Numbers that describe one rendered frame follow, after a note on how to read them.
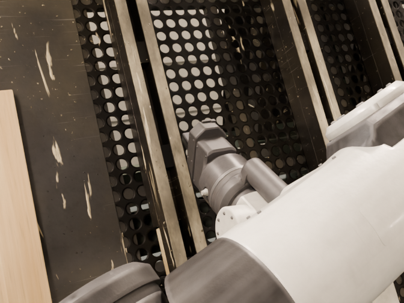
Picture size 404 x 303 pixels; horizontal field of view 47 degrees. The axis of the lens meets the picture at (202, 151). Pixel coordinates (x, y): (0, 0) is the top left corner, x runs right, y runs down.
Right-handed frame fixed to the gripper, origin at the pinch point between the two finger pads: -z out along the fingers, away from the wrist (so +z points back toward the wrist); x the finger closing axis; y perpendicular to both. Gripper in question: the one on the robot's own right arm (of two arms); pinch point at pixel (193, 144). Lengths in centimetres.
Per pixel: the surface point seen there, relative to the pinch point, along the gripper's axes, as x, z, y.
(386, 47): 11, -9, -50
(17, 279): -13.2, 7.8, 30.9
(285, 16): 17.3, -14.7, -25.8
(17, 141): 1.6, -6.4, 27.6
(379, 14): 17, -14, -51
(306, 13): 17.8, -14.7, -30.8
